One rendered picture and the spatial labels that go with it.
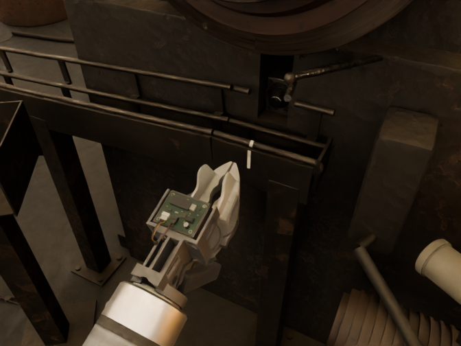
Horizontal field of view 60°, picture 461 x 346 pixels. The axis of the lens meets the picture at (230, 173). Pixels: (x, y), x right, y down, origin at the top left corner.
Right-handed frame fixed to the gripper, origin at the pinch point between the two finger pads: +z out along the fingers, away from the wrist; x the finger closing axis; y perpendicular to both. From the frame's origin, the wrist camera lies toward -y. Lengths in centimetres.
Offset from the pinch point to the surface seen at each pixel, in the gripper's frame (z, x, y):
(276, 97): 22.0, 2.0, -7.1
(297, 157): 10.6, -6.3, -7.2
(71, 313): -27, 52, -69
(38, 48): 104, 212, -113
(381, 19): 17.9, -14.2, 15.9
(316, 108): 19.9, -6.3, -5.1
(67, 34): 129, 212, -121
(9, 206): -15.7, 39.1, -9.8
